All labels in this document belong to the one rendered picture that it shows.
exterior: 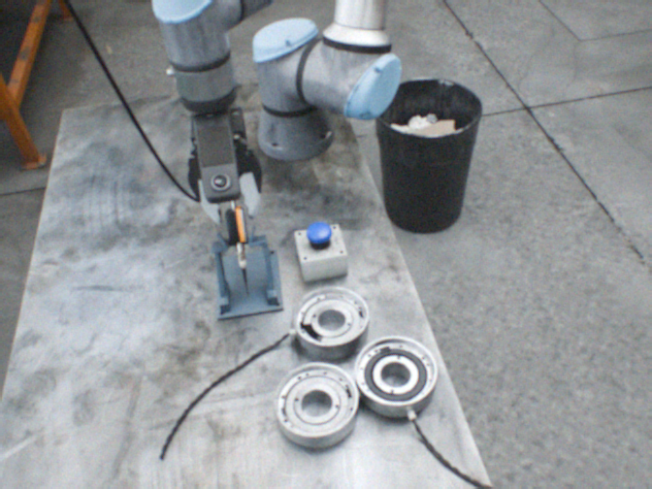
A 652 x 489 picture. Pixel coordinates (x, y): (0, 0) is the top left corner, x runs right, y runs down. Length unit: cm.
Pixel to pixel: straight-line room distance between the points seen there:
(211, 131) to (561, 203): 175
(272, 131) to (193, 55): 47
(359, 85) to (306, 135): 19
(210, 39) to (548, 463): 134
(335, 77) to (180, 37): 37
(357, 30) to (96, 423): 70
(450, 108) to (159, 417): 159
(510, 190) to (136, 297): 167
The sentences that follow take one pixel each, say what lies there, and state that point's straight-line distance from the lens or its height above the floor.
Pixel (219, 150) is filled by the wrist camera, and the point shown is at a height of 107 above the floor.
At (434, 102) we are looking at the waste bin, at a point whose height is 35.
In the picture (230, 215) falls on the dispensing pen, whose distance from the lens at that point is 92.
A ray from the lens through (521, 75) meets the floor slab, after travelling 312.
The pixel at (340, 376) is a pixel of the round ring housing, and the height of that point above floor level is 83.
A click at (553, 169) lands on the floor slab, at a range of 256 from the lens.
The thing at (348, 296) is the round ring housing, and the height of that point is 83.
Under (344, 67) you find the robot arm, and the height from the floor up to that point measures 101.
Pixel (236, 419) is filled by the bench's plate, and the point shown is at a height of 80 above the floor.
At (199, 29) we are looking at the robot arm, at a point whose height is 121.
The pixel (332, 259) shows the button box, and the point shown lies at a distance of 97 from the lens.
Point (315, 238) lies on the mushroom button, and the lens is 96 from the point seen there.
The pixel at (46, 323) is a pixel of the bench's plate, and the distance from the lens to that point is 107.
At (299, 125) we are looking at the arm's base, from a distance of 121.
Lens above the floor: 153
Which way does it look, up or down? 44 degrees down
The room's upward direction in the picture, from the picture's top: 6 degrees counter-clockwise
